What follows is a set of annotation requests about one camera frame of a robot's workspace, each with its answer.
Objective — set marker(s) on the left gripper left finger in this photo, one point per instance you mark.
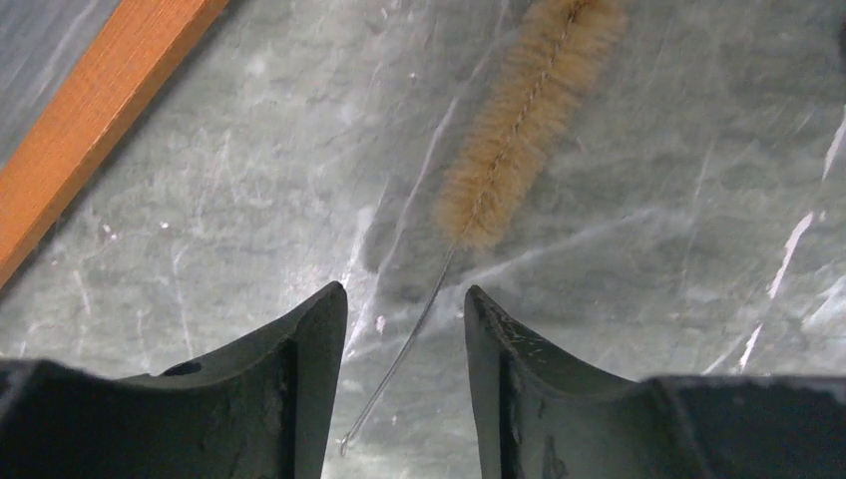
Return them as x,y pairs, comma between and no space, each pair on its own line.
258,407

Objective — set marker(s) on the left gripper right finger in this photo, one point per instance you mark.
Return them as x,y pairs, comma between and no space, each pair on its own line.
541,412

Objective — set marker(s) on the orange wooden shelf rack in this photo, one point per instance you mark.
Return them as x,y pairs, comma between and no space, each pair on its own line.
135,53

